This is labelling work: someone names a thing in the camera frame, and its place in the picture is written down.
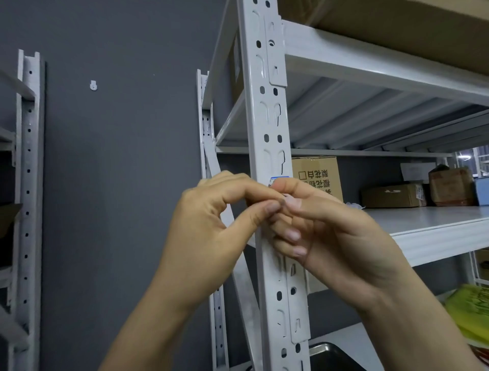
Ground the person's left hand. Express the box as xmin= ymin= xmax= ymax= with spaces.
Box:
xmin=152 ymin=171 xmax=285 ymax=312

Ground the person's right hand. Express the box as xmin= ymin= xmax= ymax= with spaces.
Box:
xmin=265 ymin=177 xmax=415 ymax=314

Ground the white perforated shelf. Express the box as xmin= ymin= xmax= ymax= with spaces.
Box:
xmin=236 ymin=0 xmax=312 ymax=371

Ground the person's right forearm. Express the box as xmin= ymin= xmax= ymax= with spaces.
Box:
xmin=359 ymin=267 xmax=486 ymax=371

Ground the flat cardboard box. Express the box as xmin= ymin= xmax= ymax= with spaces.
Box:
xmin=361 ymin=183 xmax=427 ymax=209

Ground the small printed cardboard box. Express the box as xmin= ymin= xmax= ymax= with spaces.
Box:
xmin=291 ymin=155 xmax=344 ymax=203

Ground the white metal shelving rack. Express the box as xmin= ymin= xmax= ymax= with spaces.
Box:
xmin=229 ymin=290 xmax=489 ymax=371

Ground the white paper sheet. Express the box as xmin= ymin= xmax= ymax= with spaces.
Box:
xmin=400 ymin=162 xmax=437 ymax=182

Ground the steel tray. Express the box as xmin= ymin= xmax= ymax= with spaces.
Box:
xmin=307 ymin=342 xmax=367 ymax=371

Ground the brown box with red print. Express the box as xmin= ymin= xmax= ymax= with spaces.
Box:
xmin=428 ymin=164 xmax=476 ymax=207

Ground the yellow-green plastic bag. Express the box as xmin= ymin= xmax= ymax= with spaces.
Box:
xmin=445 ymin=284 xmax=489 ymax=345

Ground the cardboard box with dark print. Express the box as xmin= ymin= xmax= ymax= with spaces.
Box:
xmin=475 ymin=248 xmax=489 ymax=282

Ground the light blue box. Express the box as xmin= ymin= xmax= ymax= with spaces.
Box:
xmin=473 ymin=176 xmax=489 ymax=207

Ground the flat brown cardboard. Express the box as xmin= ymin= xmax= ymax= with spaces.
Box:
xmin=0 ymin=202 xmax=23 ymax=237

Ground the large cardboard box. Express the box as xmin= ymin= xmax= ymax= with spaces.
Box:
xmin=231 ymin=0 xmax=489 ymax=104

